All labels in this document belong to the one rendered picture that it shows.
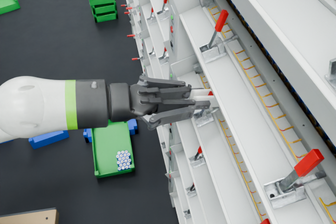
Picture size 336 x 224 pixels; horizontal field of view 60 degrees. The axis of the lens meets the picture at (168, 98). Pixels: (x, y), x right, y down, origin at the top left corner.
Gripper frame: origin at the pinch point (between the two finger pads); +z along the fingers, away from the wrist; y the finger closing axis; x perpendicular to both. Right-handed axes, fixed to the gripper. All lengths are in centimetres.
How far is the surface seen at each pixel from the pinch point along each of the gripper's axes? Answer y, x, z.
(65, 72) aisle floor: -127, -103, -39
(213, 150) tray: 8.3, -7.3, 0.8
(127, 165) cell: -40, -90, -6
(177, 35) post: -16.5, 4.3, -3.3
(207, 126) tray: 2.1, -7.0, 1.4
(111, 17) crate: -187, -94, -2
